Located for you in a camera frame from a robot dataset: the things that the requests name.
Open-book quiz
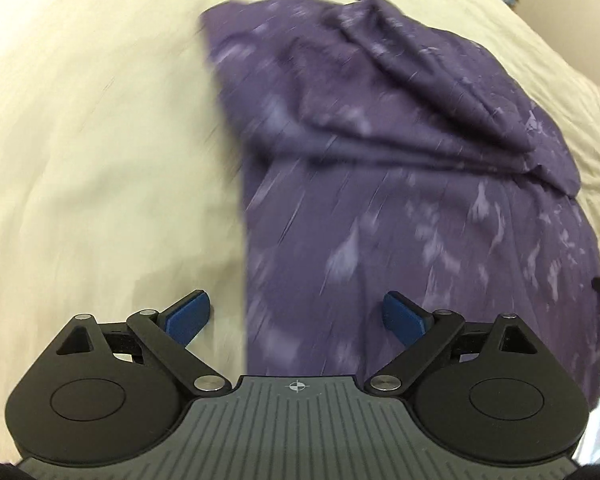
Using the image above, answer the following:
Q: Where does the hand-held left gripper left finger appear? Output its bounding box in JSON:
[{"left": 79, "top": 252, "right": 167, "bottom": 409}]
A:
[{"left": 55, "top": 289, "right": 233, "bottom": 394}]

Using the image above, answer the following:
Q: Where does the cream bed blanket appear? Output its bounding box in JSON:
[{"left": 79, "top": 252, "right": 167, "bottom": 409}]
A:
[{"left": 0, "top": 0, "right": 600, "bottom": 466}]

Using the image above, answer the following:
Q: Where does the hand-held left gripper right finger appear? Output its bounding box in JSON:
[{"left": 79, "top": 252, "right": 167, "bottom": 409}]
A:
[{"left": 365, "top": 290, "right": 537, "bottom": 393}]

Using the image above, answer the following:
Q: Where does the purple patterned hooded jacket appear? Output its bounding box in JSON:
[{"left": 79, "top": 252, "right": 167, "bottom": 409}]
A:
[{"left": 199, "top": 0, "right": 600, "bottom": 402}]

